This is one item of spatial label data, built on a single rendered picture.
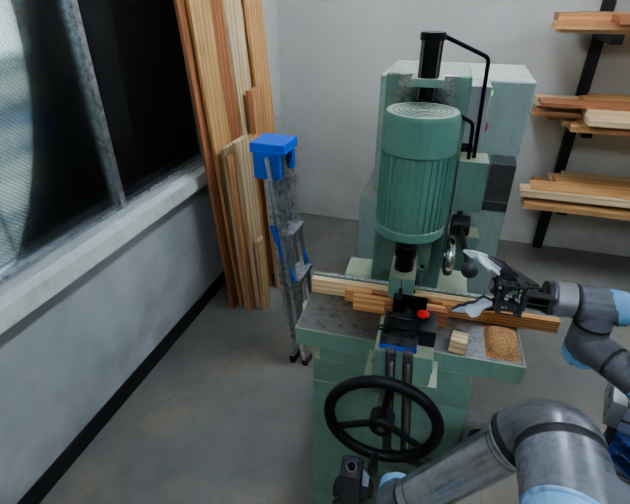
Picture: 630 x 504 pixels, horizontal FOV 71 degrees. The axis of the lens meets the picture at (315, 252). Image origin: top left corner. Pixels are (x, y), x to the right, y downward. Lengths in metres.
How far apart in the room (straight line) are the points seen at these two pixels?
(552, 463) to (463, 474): 0.21
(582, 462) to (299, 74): 3.24
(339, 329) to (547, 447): 0.70
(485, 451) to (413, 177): 0.58
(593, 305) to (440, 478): 0.48
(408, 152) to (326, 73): 2.53
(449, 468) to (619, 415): 0.72
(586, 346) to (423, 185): 0.49
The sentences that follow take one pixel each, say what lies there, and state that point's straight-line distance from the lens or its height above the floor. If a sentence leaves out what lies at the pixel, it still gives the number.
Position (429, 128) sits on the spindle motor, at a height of 1.45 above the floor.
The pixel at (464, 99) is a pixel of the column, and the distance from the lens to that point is 1.27.
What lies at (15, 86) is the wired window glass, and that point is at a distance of 1.83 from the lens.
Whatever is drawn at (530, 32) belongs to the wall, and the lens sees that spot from 3.37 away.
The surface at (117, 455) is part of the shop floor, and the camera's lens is 2.23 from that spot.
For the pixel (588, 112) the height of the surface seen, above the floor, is 1.11.
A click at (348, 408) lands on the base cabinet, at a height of 0.62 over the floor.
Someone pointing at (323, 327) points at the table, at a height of 0.90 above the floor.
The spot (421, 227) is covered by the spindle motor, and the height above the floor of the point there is 1.21.
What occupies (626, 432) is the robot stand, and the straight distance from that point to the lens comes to 1.52.
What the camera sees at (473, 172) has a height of 1.27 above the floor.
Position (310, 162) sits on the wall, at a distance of 3.72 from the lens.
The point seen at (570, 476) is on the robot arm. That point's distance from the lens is 0.65.
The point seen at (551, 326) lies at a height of 0.92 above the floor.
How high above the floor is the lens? 1.71
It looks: 31 degrees down
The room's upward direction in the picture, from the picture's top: straight up
